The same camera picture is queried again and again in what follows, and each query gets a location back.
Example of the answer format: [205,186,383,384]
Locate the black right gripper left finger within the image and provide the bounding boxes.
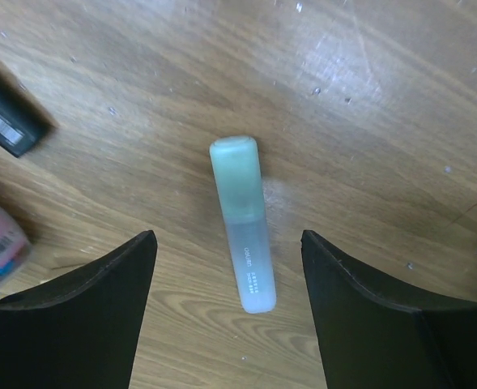
[0,231,157,388]

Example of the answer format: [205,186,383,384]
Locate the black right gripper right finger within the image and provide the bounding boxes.
[301,230,477,388]

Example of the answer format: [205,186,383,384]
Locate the mint green highlighter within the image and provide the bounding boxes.
[209,135,277,314]

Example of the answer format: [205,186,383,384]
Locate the orange black highlighter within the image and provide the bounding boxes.
[0,72,53,158]

